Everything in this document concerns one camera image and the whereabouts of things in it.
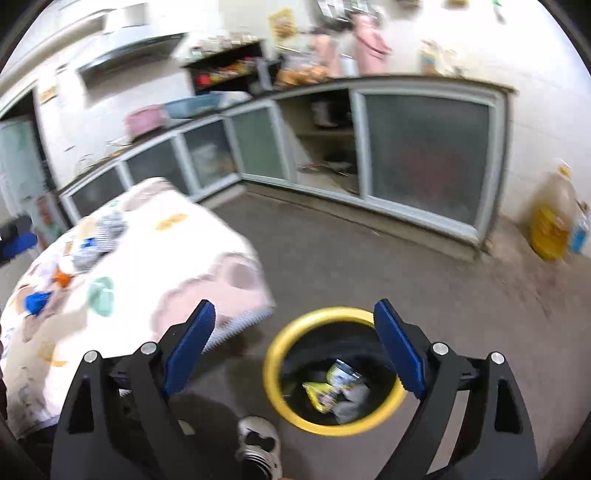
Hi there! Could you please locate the yellow wall poster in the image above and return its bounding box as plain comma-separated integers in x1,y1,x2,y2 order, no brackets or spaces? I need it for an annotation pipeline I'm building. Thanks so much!
268,8,299,40

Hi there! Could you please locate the kitchen counter cabinet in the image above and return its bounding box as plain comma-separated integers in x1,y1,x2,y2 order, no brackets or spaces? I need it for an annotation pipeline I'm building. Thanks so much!
58,76,517,265

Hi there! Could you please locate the yellow oil bottle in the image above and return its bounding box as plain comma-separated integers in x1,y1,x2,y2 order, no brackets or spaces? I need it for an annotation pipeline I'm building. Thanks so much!
529,161,581,262

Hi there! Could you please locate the white shoe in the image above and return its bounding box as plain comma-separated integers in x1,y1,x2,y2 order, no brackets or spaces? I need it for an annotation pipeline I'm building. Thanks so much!
235,415,283,480

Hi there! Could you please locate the yellow snack wrapper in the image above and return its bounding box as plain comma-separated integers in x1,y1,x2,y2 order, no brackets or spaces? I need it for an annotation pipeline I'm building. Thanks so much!
302,360,365,414

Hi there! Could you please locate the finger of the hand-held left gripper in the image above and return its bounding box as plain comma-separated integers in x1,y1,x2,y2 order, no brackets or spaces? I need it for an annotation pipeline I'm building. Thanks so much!
0,215,38,265

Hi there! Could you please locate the blue plastic bottle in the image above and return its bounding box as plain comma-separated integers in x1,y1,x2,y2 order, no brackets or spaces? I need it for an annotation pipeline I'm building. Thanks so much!
570,200,591,256

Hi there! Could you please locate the dark pan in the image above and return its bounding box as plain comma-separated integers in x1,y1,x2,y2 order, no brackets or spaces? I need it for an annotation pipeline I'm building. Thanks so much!
295,159,359,180

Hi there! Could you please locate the frosted glass door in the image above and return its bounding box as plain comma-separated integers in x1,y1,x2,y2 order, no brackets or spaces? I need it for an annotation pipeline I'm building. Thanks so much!
0,115,70,245

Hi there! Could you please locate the printed food package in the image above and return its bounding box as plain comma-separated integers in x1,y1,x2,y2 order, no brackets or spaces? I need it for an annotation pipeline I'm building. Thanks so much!
418,41,463,77

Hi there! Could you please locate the black bin with yellow rim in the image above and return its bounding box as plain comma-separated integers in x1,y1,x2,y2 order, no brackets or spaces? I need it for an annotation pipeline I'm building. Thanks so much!
262,306,409,437

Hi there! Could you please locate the steel range hood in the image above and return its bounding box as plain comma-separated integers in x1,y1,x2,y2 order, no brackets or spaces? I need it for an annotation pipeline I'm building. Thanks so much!
76,32,186,80

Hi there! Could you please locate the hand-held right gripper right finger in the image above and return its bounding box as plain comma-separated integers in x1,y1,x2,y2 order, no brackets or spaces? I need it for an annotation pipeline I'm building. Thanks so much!
369,299,539,480

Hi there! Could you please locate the rice cooker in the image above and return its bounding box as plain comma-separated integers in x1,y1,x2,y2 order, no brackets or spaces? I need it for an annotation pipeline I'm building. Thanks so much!
311,99,343,131

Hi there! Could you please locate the table with printed tablecloth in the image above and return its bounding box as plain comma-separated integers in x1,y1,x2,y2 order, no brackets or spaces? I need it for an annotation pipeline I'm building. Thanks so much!
0,178,276,439

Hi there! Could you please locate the blue wrapper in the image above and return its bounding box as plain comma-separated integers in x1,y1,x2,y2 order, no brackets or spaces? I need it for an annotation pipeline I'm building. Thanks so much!
23,291,54,317

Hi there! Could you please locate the blue basin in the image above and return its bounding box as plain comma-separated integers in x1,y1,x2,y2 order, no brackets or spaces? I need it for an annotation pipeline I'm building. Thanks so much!
164,92,225,119

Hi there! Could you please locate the pink basin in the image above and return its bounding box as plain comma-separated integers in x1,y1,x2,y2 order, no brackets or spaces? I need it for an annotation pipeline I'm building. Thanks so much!
126,105,167,137

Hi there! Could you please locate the pink hanging cloth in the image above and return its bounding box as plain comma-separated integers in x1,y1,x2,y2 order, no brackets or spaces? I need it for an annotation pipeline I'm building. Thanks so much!
350,13,393,75
311,34,345,80

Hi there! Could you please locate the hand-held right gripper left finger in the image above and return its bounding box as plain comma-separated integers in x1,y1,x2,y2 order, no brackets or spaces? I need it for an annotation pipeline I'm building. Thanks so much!
50,299,241,480

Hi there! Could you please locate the black spice shelf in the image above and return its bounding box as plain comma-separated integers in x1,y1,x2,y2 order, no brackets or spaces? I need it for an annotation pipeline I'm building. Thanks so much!
180,39,280,96

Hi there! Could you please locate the bag of oranges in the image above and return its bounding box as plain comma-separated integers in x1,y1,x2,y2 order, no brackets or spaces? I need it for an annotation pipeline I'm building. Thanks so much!
276,65,329,88

